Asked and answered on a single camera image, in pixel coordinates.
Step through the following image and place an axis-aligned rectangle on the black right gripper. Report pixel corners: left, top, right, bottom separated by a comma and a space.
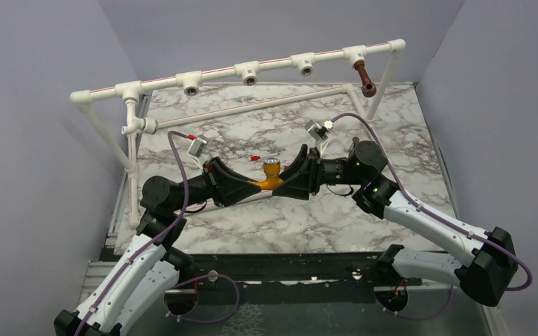
271, 145, 366, 200

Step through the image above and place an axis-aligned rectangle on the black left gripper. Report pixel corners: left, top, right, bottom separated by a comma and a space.
170, 156, 262, 213

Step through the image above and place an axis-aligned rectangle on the orange water faucet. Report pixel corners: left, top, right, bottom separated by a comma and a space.
250, 157, 284, 190

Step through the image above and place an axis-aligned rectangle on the white PVC pipe frame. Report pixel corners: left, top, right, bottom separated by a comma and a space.
69, 38, 407, 225

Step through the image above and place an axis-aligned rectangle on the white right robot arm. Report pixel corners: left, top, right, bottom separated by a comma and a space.
272, 140, 518, 307

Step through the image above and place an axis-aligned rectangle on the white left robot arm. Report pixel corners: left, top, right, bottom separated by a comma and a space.
54, 157, 261, 335

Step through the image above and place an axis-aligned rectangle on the brown water faucet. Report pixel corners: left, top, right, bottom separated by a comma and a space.
353, 60, 378, 98

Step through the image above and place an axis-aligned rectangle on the red capped white stick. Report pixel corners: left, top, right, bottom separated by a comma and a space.
249, 153, 279, 162

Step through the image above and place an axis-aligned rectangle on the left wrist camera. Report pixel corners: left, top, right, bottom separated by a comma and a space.
187, 136, 209, 171

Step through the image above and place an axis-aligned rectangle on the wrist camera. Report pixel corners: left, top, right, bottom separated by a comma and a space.
187, 136, 209, 171
304, 120, 333, 155

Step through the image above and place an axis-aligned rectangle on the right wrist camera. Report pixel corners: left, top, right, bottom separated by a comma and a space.
304, 120, 333, 155

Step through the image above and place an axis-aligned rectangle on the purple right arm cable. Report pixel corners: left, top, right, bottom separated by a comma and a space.
331, 112, 533, 292

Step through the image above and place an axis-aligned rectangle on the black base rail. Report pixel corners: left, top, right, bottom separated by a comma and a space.
163, 251, 422, 308

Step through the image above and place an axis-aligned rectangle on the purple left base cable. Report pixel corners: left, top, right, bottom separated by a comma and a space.
163, 273, 241, 325

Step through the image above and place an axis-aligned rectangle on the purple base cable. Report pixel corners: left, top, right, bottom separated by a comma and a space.
163, 273, 241, 325
374, 271, 452, 321

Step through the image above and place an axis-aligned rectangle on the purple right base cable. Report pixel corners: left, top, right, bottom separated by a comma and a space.
374, 271, 452, 321

